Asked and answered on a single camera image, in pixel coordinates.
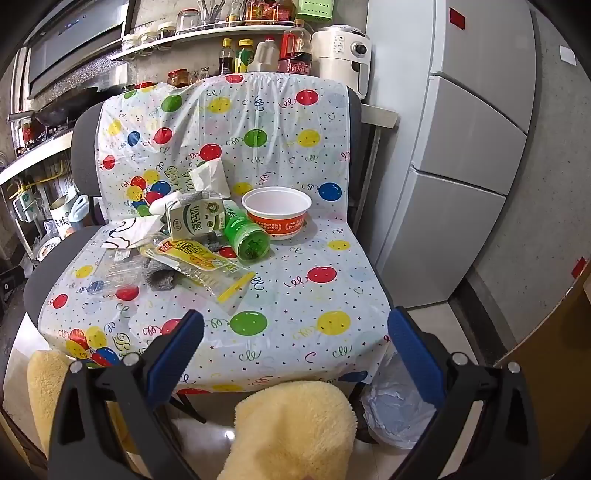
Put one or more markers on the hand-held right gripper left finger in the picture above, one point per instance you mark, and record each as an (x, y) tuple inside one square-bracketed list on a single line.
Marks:
[(178, 346)]

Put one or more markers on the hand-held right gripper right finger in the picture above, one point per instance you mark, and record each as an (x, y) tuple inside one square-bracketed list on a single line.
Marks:
[(413, 353)]

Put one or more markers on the trash bin with white bag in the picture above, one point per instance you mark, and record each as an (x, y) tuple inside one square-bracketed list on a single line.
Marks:
[(392, 410)]

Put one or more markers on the yellow snack wrapper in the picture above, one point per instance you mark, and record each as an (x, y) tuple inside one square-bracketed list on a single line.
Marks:
[(194, 254)]

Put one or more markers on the green white milk carton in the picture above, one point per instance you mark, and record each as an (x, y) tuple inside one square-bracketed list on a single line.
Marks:
[(194, 219)]

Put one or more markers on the green plastic bottle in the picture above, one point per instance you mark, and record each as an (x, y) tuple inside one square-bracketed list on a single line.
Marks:
[(244, 235)]

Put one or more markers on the grey steel wool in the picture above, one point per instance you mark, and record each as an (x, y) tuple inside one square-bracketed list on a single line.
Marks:
[(159, 277)]

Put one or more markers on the clear plastic bag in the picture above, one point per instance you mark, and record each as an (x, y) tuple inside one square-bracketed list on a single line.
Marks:
[(115, 272)]

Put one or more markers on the white paper with black print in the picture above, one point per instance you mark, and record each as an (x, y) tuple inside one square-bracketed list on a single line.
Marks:
[(134, 233)]

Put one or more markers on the brown wooden cabinet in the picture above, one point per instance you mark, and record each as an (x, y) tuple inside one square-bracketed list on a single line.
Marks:
[(549, 369)]

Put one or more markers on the yellow fluffy cloth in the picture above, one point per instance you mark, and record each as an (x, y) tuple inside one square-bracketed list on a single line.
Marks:
[(295, 424), (44, 392)]

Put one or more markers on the white grey sponge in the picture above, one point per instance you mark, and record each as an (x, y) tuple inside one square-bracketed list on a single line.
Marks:
[(161, 205)]

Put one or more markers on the white orange paper bowl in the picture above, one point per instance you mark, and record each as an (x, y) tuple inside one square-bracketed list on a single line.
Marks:
[(277, 226)]

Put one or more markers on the blue plastic jug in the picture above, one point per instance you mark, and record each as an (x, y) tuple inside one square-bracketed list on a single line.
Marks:
[(79, 214)]

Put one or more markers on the crumpled white tissue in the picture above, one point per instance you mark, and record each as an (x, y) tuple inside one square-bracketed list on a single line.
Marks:
[(207, 177)]

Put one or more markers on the round tin can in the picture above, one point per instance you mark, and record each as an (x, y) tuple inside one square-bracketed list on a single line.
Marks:
[(61, 219)]

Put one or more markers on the silver refrigerator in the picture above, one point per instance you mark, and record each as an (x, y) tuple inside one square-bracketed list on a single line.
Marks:
[(461, 161)]

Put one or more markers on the balloon print plastic cover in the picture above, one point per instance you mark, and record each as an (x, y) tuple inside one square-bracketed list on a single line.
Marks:
[(286, 152)]

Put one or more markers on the black wok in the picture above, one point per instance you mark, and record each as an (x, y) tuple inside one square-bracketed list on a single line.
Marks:
[(64, 108)]

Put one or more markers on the red lidded jar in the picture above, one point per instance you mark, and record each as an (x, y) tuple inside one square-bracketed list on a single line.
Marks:
[(178, 78)]

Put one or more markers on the dark sauce bottle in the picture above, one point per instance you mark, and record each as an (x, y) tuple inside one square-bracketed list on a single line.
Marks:
[(226, 60)]

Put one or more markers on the yellow green bottle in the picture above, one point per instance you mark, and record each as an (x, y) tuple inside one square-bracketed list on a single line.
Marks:
[(244, 57)]

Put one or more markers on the white plastic jug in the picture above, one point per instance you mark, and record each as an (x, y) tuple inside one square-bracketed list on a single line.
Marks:
[(267, 57)]

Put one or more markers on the white kitchen appliance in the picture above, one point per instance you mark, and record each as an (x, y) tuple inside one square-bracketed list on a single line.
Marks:
[(337, 55)]

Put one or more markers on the glass jar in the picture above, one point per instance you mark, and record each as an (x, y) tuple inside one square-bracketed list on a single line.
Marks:
[(166, 31), (187, 21)]

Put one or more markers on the steel range hood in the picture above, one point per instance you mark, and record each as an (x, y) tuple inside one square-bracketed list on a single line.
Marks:
[(78, 46)]

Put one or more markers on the utensil holder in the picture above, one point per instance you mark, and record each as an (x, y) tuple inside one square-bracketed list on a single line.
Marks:
[(211, 14)]

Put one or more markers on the red sticker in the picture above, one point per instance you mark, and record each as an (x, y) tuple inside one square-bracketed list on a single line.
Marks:
[(457, 18)]

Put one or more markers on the green plastic basket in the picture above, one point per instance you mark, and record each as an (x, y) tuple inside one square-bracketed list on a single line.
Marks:
[(315, 9)]

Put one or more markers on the white wall shelf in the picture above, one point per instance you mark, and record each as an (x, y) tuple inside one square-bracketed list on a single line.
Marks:
[(207, 34)]

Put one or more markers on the white wall switch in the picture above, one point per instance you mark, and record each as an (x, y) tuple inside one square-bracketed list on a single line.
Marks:
[(568, 55)]

